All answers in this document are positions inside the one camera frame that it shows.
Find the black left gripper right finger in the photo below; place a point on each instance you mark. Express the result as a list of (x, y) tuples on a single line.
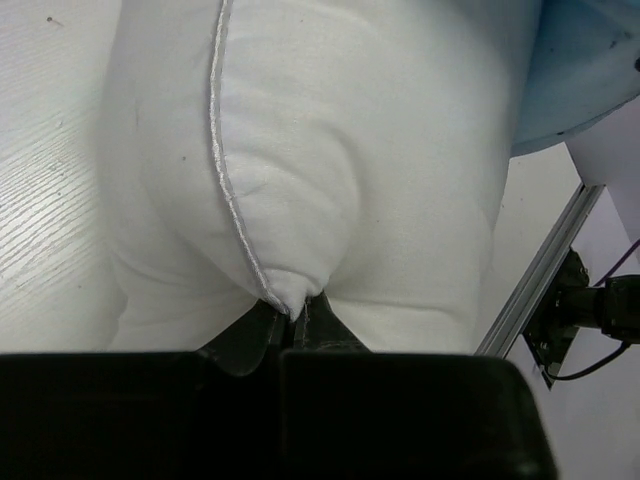
[(349, 413)]

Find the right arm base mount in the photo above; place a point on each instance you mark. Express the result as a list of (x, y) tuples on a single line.
[(572, 304)]

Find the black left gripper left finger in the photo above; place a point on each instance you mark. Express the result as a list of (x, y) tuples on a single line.
[(205, 414)]

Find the aluminium table front rail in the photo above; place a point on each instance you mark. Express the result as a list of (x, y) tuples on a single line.
[(536, 281)]

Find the light blue pillowcase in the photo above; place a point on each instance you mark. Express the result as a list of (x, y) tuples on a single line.
[(585, 66)]

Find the white pillow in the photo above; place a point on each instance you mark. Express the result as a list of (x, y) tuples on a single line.
[(282, 150)]

